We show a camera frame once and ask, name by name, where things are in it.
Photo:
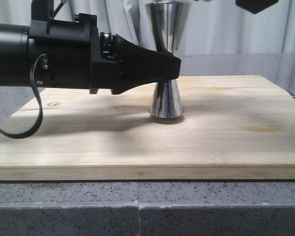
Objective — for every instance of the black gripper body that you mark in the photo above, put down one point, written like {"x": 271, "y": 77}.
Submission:
{"x": 79, "y": 56}

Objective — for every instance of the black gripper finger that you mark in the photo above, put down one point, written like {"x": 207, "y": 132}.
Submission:
{"x": 255, "y": 6}
{"x": 140, "y": 66}
{"x": 160, "y": 30}

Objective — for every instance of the steel double jigger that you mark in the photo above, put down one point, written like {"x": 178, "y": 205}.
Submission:
{"x": 166, "y": 102}

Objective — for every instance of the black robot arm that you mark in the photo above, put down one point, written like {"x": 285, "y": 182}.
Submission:
{"x": 17, "y": 54}

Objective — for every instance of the grey curtain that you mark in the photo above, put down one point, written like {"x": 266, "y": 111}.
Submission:
{"x": 215, "y": 27}

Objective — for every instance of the wooden cutting board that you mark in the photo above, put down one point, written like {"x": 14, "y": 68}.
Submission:
{"x": 233, "y": 128}

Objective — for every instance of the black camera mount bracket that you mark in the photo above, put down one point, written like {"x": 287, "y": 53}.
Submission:
{"x": 44, "y": 10}

